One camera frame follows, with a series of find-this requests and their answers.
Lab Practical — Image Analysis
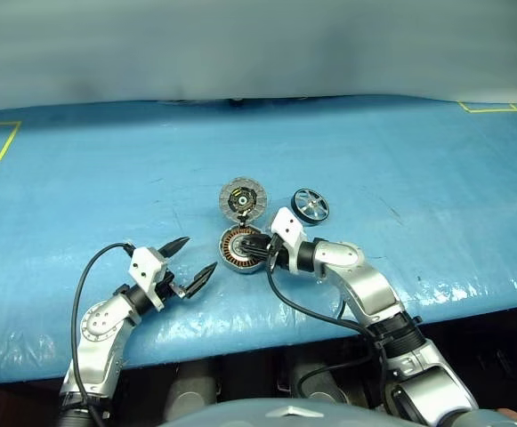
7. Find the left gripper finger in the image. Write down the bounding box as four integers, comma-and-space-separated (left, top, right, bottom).
158, 236, 191, 260
182, 261, 219, 300

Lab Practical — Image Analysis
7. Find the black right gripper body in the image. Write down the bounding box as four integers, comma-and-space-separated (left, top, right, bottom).
261, 233, 287, 271

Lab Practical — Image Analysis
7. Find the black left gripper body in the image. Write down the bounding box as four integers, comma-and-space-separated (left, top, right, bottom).
158, 260, 188, 310

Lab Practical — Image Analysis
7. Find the motor housing with copper windings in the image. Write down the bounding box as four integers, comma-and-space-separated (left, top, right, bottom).
216, 224, 271, 276

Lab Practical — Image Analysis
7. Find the round silver motor lid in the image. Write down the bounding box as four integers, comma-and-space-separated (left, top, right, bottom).
218, 176, 269, 223

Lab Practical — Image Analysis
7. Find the black silver spoked rotor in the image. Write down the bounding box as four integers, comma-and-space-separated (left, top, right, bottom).
291, 188, 331, 228

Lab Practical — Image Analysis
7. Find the blue foam table cover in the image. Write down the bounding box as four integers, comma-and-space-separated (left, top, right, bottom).
0, 95, 517, 386

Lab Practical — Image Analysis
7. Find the dark grey rounded shape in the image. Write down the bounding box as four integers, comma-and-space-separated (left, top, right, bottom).
291, 358, 346, 404
166, 359, 217, 413

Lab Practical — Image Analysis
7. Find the grey robot chest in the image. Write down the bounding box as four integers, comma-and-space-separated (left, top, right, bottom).
158, 397, 357, 427

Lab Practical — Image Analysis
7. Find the grey backdrop sheet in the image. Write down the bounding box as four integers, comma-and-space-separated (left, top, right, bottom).
0, 0, 517, 113

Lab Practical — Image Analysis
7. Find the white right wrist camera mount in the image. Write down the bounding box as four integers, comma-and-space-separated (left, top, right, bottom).
269, 206, 309, 273

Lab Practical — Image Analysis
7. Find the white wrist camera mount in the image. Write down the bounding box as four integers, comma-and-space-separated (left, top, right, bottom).
127, 246, 170, 311
269, 206, 309, 273

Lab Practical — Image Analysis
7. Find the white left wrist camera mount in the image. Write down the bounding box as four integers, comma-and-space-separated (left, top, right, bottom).
127, 246, 170, 311

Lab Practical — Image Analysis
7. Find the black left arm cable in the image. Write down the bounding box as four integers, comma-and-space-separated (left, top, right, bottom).
69, 242, 137, 427

